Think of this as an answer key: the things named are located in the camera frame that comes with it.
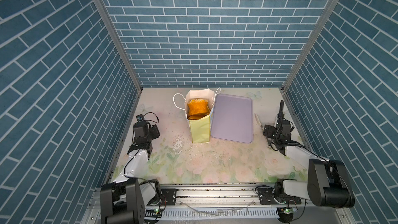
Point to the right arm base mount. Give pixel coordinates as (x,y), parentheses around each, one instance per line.
(269,195)

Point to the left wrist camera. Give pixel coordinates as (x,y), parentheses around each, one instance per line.
(142,117)

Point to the aluminium corner post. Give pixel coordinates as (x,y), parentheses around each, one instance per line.
(101,8)
(329,7)

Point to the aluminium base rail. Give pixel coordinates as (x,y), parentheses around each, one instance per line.
(237,204)

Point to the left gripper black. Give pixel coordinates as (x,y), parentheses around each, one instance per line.
(154,130)

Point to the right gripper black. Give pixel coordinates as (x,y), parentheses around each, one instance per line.
(271,128)

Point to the aluminium corner post left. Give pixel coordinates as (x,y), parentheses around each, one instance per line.
(101,8)

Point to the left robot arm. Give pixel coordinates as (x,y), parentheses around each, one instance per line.
(121,200)

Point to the floral table mat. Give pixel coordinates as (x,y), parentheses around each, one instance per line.
(176,160)

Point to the lilac plastic tray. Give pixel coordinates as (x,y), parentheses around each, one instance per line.
(232,118)

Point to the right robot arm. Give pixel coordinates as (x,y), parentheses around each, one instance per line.
(327,180)

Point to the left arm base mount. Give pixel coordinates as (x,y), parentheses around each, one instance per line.
(153,194)

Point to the aluminium corner post right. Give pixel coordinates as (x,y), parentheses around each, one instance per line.
(329,7)

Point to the large oval brown bread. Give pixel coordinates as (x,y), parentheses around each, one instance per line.
(198,108)

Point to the white and green paper bag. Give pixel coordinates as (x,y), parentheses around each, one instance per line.
(200,129)

